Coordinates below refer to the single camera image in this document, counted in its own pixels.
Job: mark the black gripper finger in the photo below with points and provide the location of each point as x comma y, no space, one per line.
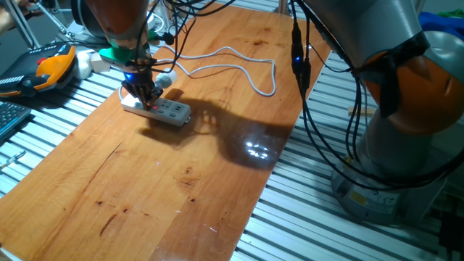
136,94
156,95

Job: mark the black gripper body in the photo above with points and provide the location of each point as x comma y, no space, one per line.
139,78

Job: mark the white bulb holder with bulb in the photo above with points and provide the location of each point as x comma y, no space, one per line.
165,79

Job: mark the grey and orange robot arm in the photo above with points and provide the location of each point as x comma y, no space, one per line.
362,25

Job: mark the white round plug device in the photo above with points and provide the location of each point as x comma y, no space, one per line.
156,21

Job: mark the bare person hand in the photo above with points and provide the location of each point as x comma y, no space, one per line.
7,16

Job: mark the white power strip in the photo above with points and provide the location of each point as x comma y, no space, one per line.
170,112

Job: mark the pale wooden cube block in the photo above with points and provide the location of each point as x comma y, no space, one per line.
98,65

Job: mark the white rounded object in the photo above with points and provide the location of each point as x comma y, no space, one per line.
84,65

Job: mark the black round drum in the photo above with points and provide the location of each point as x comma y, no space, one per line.
81,18

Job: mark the orange and black teach pendant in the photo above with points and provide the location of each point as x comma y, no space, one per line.
54,67

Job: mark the brown wooden board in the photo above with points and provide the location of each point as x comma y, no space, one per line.
163,203

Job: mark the black keyboard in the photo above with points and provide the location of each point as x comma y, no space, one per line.
11,116

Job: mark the grey metal bar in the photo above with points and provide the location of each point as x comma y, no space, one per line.
21,29

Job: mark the small metal hand tool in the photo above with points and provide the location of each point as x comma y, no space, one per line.
14,158

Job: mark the blue bag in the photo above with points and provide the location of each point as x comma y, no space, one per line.
442,21

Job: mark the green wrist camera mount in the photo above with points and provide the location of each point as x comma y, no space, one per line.
116,54

